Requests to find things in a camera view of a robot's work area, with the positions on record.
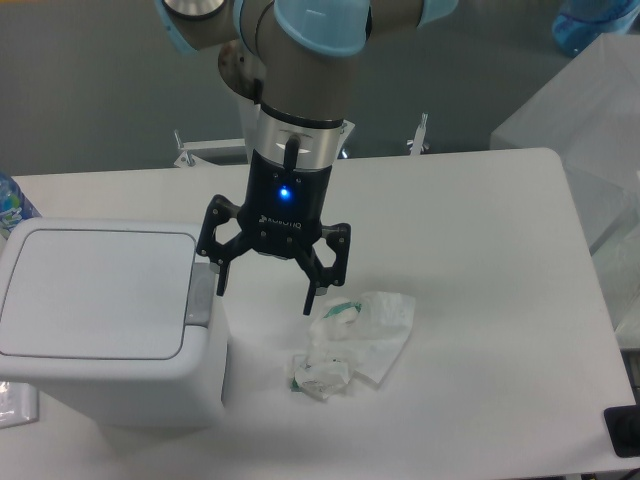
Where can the blue plastic water bottle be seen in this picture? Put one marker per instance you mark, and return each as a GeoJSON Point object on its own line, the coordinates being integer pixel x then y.
{"type": "Point", "coordinates": [15, 206]}

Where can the white push-top trash can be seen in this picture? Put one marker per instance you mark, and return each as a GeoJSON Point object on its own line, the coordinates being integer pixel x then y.
{"type": "Point", "coordinates": [116, 319]}

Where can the crumpled white tissue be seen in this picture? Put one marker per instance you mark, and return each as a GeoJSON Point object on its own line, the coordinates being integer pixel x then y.
{"type": "Point", "coordinates": [375, 327]}

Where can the clear plastic packet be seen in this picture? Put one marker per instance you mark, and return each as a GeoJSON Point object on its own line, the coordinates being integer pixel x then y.
{"type": "Point", "coordinates": [19, 404]}

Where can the white mounting bracket frame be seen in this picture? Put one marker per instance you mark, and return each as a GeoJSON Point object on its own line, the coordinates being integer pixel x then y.
{"type": "Point", "coordinates": [212, 152]}

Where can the crumpled green white wrapper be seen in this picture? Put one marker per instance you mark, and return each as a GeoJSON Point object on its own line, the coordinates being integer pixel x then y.
{"type": "Point", "coordinates": [321, 374]}

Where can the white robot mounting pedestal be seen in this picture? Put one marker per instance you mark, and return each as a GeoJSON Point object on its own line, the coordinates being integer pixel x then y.
{"type": "Point", "coordinates": [249, 114]}

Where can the blue plastic bag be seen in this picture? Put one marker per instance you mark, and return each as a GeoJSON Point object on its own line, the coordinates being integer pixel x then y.
{"type": "Point", "coordinates": [579, 23]}

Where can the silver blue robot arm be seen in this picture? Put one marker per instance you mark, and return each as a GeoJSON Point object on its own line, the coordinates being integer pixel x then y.
{"type": "Point", "coordinates": [309, 51]}

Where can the metal table clamp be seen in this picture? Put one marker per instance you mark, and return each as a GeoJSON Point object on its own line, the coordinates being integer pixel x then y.
{"type": "Point", "coordinates": [418, 145]}

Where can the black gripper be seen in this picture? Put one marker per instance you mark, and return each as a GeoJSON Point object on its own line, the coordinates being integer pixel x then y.
{"type": "Point", "coordinates": [282, 209]}

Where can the black device at edge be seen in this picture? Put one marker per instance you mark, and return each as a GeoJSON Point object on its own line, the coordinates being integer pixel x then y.
{"type": "Point", "coordinates": [623, 426]}

